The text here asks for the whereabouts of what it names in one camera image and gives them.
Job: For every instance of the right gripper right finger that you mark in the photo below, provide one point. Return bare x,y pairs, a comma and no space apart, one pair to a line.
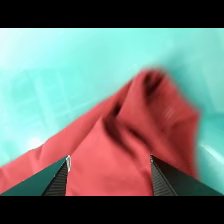
170,181

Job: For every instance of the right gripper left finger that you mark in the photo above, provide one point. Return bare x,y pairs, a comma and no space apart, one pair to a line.
50,181

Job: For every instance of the red T-shirt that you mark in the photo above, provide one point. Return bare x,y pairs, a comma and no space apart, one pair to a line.
133,133

